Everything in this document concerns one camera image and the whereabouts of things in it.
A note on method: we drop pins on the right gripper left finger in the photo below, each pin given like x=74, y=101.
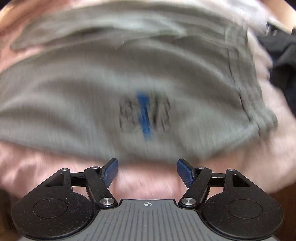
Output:
x=83, y=189

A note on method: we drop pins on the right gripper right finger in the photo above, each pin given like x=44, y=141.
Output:
x=208, y=189

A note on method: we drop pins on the grey sweatpants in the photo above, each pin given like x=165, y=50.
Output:
x=134, y=80

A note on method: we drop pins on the pink bed cover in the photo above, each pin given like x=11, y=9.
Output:
x=268, y=161

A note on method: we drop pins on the pile of dark clothes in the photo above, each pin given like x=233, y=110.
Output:
x=281, y=47

